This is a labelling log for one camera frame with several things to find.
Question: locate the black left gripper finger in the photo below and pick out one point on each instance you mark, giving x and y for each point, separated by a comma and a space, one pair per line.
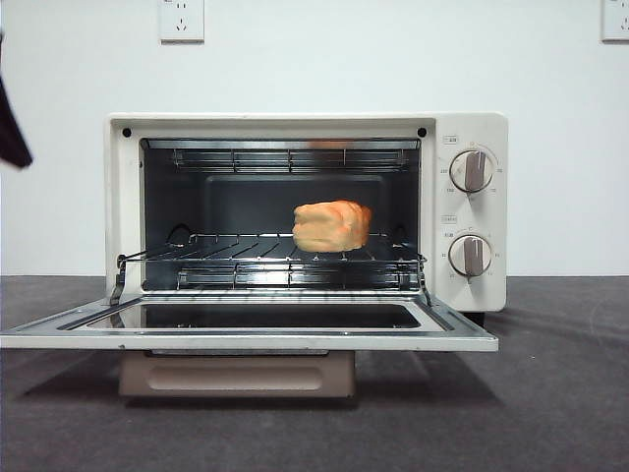
12, 142

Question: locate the golden bread loaf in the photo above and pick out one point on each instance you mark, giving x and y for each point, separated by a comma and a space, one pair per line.
331, 227

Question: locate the cream Toshiba toaster oven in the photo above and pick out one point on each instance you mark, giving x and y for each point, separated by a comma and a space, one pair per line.
472, 133

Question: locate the round cream oven knob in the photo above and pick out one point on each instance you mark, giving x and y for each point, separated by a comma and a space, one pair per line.
472, 171
471, 255

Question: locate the white wall socket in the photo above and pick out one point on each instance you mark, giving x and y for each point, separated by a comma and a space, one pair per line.
182, 19
614, 22

